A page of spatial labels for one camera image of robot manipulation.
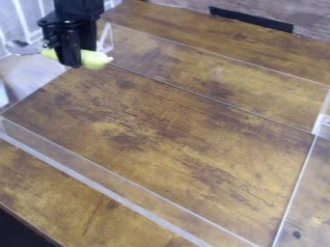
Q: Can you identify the clear acrylic corner bracket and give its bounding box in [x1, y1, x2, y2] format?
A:
[96, 22, 115, 53]

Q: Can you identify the clear acrylic front barrier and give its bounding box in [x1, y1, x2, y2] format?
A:
[0, 117, 258, 247]

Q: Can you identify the black strip on table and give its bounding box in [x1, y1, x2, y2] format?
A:
[208, 7, 294, 33]

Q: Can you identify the clear acrylic right barrier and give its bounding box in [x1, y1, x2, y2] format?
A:
[272, 91, 330, 247]

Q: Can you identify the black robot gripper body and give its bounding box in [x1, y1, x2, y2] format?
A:
[37, 0, 104, 42]

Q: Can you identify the clear acrylic barrier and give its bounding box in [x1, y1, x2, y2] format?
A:
[0, 117, 258, 247]
[272, 91, 330, 247]

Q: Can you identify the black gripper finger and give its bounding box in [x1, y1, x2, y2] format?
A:
[54, 23, 81, 68]
[80, 20, 96, 51]

